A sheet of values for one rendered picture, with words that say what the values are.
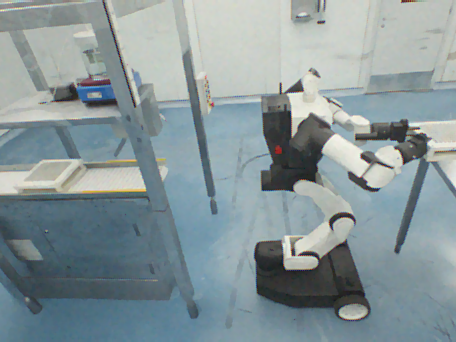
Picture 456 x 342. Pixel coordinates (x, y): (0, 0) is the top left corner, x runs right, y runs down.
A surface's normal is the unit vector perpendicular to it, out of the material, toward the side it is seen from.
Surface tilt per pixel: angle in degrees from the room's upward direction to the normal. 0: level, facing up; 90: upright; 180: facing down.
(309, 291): 0
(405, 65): 90
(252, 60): 90
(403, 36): 90
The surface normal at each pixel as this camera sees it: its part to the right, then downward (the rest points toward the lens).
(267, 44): -0.07, 0.57
